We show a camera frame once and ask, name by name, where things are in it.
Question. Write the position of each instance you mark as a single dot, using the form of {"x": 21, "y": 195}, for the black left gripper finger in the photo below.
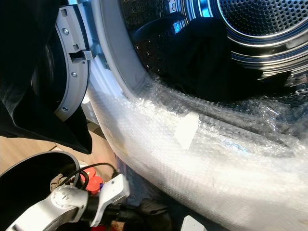
{"x": 156, "y": 224}
{"x": 153, "y": 208}

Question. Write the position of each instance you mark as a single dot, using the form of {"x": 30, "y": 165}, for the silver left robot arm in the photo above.
{"x": 65, "y": 202}

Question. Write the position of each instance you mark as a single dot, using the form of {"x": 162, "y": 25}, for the white front-load washing machine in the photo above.
{"x": 98, "y": 84}

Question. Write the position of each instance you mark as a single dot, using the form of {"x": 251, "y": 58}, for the red cloth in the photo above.
{"x": 98, "y": 227}

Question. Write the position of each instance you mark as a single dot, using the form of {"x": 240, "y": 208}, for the white flat object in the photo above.
{"x": 192, "y": 224}

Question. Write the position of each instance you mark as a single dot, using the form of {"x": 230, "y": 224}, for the red orange plastic item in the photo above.
{"x": 91, "y": 175}

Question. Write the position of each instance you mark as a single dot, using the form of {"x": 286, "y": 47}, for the clear bubble wrap sheet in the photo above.
{"x": 197, "y": 183}

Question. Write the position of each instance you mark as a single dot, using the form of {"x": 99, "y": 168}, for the beige crumpled cloth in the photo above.
{"x": 60, "y": 182}

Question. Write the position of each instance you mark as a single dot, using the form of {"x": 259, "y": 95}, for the white tape piece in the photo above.
{"x": 186, "y": 131}

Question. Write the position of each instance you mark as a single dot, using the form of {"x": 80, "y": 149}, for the round black laundry basket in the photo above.
{"x": 24, "y": 192}

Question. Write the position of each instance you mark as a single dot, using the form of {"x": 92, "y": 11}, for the grey round washer door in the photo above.
{"x": 74, "y": 72}

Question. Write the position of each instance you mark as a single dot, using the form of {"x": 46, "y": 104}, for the black garment lump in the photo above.
{"x": 202, "y": 62}

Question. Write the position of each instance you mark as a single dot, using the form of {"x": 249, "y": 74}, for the grey rubber door seal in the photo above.
{"x": 110, "y": 48}

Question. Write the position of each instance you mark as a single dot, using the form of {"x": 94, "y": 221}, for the large black hanging garment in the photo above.
{"x": 24, "y": 72}

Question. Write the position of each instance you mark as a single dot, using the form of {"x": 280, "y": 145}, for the perforated steel washer drum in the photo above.
{"x": 260, "y": 19}

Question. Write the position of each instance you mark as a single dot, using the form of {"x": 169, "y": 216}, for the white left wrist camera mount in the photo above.
{"x": 111, "y": 190}

